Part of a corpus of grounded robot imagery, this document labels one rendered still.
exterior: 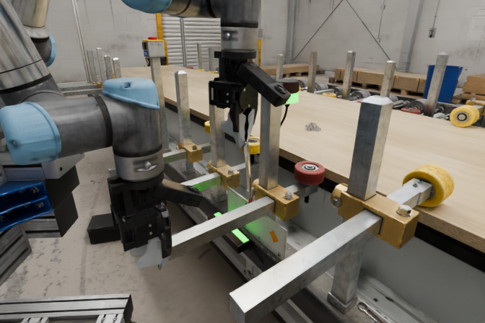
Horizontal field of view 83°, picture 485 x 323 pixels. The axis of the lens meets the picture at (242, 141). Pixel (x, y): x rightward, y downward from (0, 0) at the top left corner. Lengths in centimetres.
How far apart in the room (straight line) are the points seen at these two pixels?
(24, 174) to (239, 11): 64
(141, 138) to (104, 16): 806
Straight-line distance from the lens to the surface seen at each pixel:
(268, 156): 67
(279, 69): 219
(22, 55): 51
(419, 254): 80
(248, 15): 56
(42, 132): 40
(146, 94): 42
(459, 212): 73
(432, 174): 67
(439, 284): 82
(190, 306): 159
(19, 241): 95
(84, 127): 40
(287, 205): 67
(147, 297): 167
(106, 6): 849
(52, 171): 82
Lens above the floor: 124
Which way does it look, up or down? 21 degrees down
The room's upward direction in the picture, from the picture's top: straight up
